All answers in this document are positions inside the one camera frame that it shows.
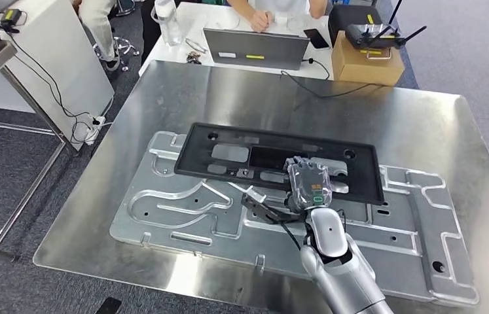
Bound black case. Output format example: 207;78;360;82
327;4;397;46

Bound black router with antennas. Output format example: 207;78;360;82
344;0;428;49

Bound black plastic panel part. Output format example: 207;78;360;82
173;122;386;206

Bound grey laptop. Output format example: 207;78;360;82
202;27;311;71

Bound clear water bottle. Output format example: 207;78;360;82
151;0;183;46

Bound white desk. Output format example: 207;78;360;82
138;2;336;81

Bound white power strip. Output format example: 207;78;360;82
73;116;107;146

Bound white cabinet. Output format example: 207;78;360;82
0;0;115;152

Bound stamped metal panel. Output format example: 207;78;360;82
109;130;480;307

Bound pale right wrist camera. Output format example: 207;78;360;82
240;186;268;205

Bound person's leg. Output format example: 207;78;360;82
78;0;121;73

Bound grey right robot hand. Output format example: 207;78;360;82
285;156;334;213

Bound black power cable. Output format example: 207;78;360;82
0;10;111;146

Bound person's right hand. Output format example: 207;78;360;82
249;9;274;34

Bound stainless steel workbench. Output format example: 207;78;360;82
32;60;489;314

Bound person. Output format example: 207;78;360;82
253;0;312;18

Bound black smartphone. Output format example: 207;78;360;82
303;27;331;50

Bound cardboard box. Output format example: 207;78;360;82
331;31;405;86

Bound chrome chair base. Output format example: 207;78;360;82
93;37;141;73

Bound black laptop cable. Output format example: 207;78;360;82
280;57;384;99

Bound small black device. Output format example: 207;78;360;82
0;9;24;34

